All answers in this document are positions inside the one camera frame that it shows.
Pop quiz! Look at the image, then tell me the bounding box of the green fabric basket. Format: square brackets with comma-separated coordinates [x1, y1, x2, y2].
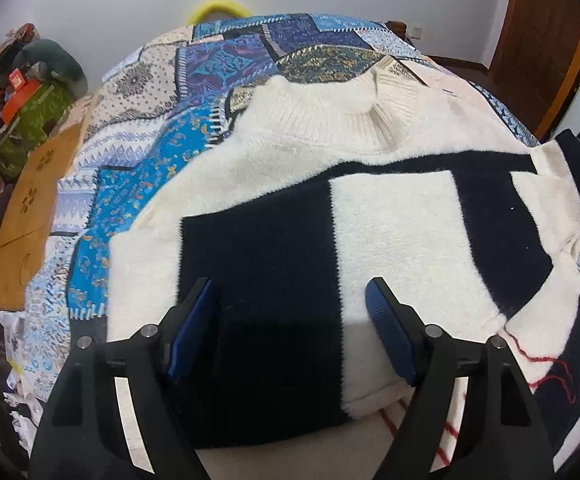
[0, 82, 74, 184]

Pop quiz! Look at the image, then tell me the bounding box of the grey cloth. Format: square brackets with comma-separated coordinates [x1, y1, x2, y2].
[20, 39, 89, 97]

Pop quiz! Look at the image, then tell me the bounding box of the white red-striped cloth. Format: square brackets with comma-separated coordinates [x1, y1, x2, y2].
[377, 390, 475, 471]

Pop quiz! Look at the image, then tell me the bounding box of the cream and navy knit sweater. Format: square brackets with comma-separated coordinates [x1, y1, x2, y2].
[106, 69, 580, 452]

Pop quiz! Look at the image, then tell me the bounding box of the pile of papers and boxes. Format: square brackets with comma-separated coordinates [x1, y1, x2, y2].
[0, 350, 57, 442]

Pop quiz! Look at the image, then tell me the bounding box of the yellow foam tube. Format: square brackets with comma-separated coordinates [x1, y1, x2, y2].
[187, 0, 251, 26]

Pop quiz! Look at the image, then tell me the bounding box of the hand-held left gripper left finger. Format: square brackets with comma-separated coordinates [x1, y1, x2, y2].
[29, 277, 215, 480]

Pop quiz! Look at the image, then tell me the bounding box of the orange box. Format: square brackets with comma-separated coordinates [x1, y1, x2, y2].
[0, 79, 42, 124]

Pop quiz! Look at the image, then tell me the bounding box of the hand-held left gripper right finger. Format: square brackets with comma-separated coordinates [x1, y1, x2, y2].
[365, 277, 555, 480]

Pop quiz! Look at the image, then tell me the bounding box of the blue patchwork blanket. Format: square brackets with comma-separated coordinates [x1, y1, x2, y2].
[0, 12, 580, 411]

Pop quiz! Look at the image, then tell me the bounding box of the wooden folding table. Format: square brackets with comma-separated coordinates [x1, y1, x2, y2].
[0, 95, 98, 309]

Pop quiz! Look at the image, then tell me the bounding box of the brown wooden door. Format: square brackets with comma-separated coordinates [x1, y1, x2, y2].
[490, 0, 580, 127]

